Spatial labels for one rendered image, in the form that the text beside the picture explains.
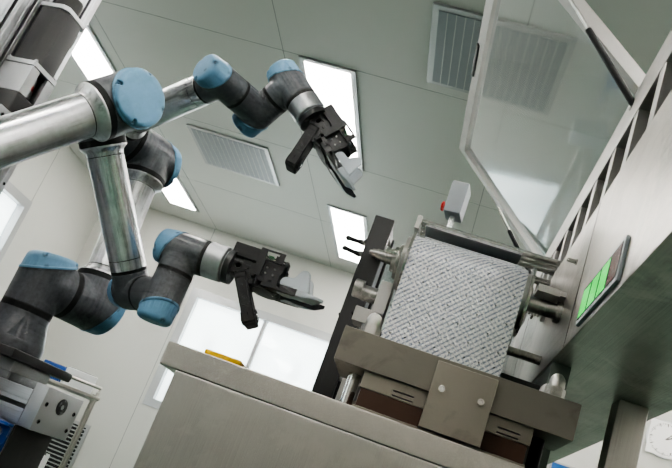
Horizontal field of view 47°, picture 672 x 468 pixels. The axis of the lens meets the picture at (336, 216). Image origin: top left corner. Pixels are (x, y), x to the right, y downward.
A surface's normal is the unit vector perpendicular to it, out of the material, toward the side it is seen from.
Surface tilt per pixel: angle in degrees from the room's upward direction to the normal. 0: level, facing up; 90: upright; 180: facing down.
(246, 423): 90
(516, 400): 90
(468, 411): 90
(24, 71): 90
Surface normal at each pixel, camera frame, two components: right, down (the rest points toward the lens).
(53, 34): 0.48, -0.14
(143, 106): 0.77, -0.07
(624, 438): -0.07, -0.38
